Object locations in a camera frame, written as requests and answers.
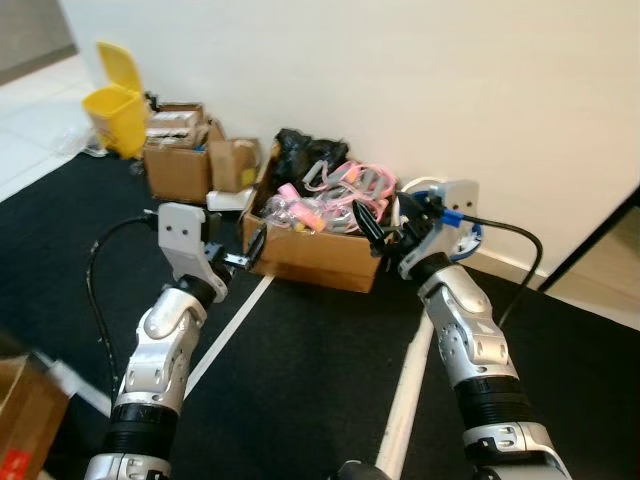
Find yellow plastic rubbish bin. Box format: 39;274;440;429
82;42;151;159

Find pink plastic items pile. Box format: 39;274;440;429
262;160;401;236

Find wide brown cardboard box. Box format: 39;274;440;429
243;150;401;294

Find tall brown cardboard box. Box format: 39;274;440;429
143;102;223;204

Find small brown cardboard box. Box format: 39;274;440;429
208;137;263;194

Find blue plastic basin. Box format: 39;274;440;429
398;178;488;251

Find thin white floor tape strip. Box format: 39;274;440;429
183;275;273;399

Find black plastic bag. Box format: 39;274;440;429
275;128;349;179

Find white packets stack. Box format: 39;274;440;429
148;108;206;141

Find black floor mat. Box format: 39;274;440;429
0;140;640;480

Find wide white floor tape strip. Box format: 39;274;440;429
373;318;436;480

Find grey robot leg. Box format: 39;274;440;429
335;460;393;480

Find cardboard box with red print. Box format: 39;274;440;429
0;352;71;480

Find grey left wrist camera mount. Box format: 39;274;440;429
158;202;227;291

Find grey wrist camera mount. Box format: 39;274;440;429
158;202;227;291
415;179;483;271

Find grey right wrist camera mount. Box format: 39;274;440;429
415;179;483;271

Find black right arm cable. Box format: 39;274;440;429
455;213;547;331

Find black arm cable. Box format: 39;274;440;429
85;215;166;376
455;213;547;331

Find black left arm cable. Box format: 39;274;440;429
85;215;166;376

